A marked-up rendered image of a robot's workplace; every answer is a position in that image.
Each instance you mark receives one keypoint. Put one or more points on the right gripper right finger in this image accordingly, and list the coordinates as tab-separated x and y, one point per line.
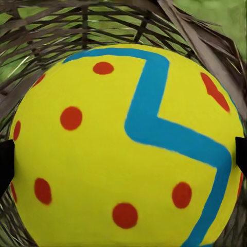
241	154

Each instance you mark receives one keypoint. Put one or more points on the easter egg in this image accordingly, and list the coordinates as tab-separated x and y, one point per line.
125	146

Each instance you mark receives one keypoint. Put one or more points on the wicker basket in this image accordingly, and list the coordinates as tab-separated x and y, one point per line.
215	52

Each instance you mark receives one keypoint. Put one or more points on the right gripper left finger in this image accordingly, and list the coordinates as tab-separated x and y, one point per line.
6	164

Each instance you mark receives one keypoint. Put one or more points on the tree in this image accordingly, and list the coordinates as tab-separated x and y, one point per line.
230	225

